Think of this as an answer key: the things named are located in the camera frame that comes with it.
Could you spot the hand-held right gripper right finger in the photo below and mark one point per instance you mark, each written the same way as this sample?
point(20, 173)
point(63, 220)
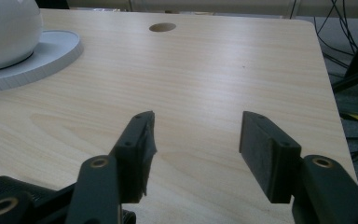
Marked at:
point(268, 158)

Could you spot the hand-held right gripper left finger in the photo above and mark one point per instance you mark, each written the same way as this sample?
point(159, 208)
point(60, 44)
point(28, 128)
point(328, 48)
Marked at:
point(133, 155)

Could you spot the white stand with pole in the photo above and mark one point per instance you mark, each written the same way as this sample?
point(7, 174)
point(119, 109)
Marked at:
point(54, 49)

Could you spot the white bowl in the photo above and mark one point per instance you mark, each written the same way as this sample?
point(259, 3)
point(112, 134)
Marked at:
point(6, 31)

